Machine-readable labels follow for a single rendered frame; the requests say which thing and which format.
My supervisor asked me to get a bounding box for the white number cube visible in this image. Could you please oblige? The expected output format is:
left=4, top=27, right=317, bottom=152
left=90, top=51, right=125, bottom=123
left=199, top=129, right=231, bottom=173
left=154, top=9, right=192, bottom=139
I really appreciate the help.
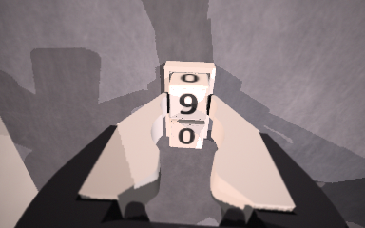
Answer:
left=168, top=72, right=210, bottom=121
left=169, top=118, right=205, bottom=148

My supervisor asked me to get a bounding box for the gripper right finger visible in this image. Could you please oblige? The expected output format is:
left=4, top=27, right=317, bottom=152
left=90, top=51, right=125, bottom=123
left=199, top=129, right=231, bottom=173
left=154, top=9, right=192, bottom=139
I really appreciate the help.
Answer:
left=207, top=94, right=349, bottom=228

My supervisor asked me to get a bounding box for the white rectangular tray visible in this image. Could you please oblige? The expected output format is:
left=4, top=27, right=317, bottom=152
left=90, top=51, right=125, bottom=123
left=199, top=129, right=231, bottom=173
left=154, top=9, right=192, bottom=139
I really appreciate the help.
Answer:
left=164, top=61, right=216, bottom=138

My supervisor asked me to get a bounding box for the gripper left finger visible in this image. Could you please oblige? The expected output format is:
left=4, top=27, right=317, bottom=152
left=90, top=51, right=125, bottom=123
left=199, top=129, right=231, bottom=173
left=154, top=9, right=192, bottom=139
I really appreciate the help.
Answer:
left=14, top=92, right=170, bottom=228

